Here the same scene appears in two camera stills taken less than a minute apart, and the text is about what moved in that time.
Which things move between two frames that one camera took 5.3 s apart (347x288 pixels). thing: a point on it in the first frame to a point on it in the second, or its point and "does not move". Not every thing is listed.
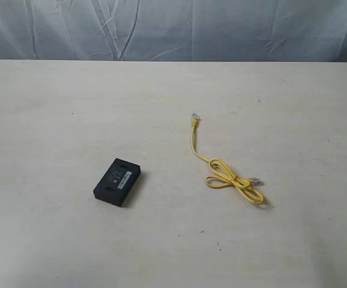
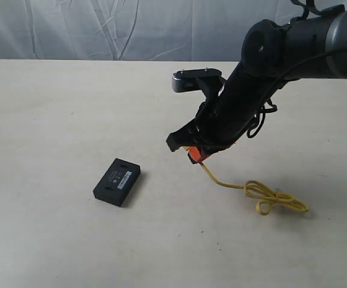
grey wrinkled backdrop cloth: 188,30 does not move
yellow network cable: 246,185 to 265,195
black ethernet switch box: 116,183 does not move
